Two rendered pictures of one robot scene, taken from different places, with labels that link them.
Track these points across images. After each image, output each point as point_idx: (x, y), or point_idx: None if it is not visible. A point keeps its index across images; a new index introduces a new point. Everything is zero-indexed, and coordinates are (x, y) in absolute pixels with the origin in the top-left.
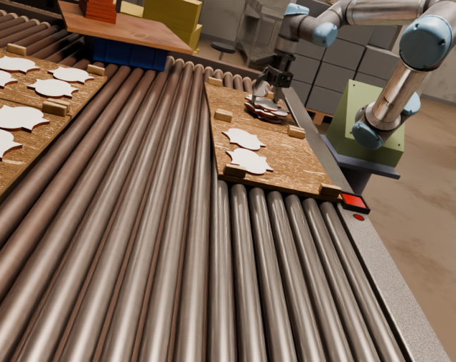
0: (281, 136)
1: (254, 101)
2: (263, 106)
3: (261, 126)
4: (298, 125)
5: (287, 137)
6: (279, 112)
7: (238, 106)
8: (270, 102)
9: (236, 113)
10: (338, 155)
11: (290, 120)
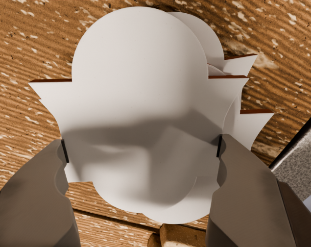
0: (119, 245)
1: (73, 147)
2: (102, 195)
3: (82, 205)
4: None
5: (139, 245)
6: (179, 205)
7: (55, 30)
8: (197, 134)
9: (17, 116)
10: (309, 201)
11: (272, 142)
